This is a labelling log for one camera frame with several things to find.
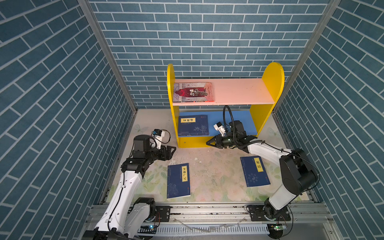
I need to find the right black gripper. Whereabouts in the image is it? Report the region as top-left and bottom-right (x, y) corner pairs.
(206, 134), (238, 150)

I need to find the navy book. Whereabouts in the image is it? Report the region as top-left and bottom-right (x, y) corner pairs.
(178, 115), (209, 137)
(240, 156), (271, 188)
(167, 163), (191, 199)

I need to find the Hamlet picture book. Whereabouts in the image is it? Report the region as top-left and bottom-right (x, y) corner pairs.
(173, 82), (215, 103)

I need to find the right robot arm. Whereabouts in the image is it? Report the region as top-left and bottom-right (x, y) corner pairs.
(206, 135), (320, 221)

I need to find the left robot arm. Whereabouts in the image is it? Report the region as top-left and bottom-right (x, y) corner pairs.
(82, 129), (176, 240)

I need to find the yellow pink blue bookshelf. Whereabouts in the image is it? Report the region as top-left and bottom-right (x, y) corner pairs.
(167, 63), (285, 148)

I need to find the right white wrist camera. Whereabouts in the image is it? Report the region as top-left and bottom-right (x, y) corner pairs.
(214, 122), (227, 137)

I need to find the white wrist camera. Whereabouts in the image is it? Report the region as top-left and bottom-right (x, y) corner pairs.
(214, 122), (227, 137)
(151, 129), (171, 149)

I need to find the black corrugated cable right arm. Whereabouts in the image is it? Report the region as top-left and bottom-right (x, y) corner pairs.
(222, 104), (259, 151)

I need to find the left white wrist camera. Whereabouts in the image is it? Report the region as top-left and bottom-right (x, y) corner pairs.
(151, 129), (171, 149)

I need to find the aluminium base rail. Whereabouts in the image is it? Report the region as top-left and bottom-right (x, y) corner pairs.
(83, 201), (340, 240)

